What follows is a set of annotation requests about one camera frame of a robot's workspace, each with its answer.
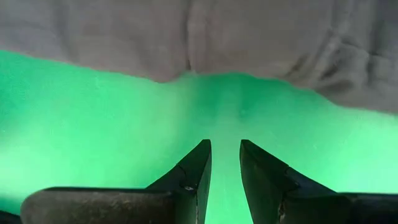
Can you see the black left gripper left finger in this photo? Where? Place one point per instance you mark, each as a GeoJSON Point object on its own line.
{"type": "Point", "coordinates": [124, 205]}

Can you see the green table mat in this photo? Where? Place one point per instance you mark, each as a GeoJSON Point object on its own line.
{"type": "Point", "coordinates": [93, 130]}

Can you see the dark grey garment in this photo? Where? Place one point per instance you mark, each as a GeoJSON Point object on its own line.
{"type": "Point", "coordinates": [217, 31]}

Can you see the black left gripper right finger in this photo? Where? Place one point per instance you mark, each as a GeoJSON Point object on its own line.
{"type": "Point", "coordinates": [295, 202]}

